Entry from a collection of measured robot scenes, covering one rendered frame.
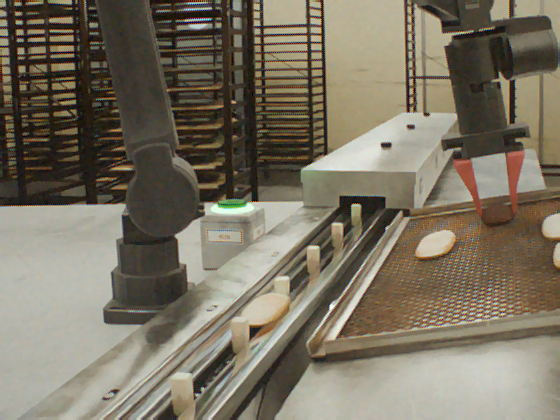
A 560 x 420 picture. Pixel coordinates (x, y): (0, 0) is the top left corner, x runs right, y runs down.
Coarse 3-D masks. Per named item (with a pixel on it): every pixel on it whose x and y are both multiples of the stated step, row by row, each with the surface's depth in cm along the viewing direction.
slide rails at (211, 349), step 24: (288, 264) 100; (264, 288) 90; (240, 312) 82; (216, 336) 75; (264, 336) 75; (192, 360) 69; (240, 360) 69; (168, 384) 64; (216, 384) 64; (144, 408) 59; (192, 408) 59
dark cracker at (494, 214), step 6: (492, 204) 98; (498, 204) 97; (504, 204) 97; (486, 210) 96; (492, 210) 94; (498, 210) 93; (504, 210) 93; (510, 210) 93; (486, 216) 92; (492, 216) 92; (498, 216) 91; (504, 216) 91; (510, 216) 91; (486, 222) 91; (492, 222) 90; (498, 222) 90; (504, 222) 90
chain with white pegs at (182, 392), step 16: (352, 208) 126; (368, 208) 140; (336, 224) 113; (352, 224) 127; (336, 240) 113; (288, 288) 87; (240, 320) 73; (240, 336) 73; (176, 384) 60; (208, 384) 67; (176, 400) 60; (192, 400) 61; (176, 416) 60
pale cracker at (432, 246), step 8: (440, 232) 88; (448, 232) 88; (424, 240) 86; (432, 240) 85; (440, 240) 84; (448, 240) 84; (424, 248) 82; (432, 248) 82; (440, 248) 82; (448, 248) 83; (424, 256) 81; (432, 256) 81
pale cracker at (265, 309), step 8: (264, 296) 84; (272, 296) 84; (280, 296) 84; (256, 304) 81; (264, 304) 81; (272, 304) 81; (280, 304) 82; (288, 304) 84; (248, 312) 79; (256, 312) 79; (264, 312) 79; (272, 312) 79; (280, 312) 80; (248, 320) 78; (256, 320) 77; (264, 320) 78; (272, 320) 78
